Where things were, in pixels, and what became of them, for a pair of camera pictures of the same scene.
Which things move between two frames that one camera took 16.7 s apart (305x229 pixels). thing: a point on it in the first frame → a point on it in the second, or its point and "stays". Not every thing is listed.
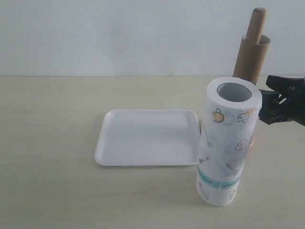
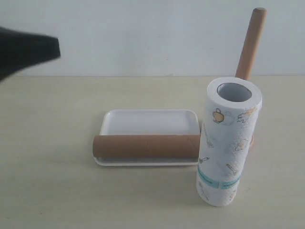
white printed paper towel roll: [230, 111] stays
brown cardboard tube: [250, 58] → [145, 146]
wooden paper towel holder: [256, 25] stays
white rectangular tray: [148, 137] stays
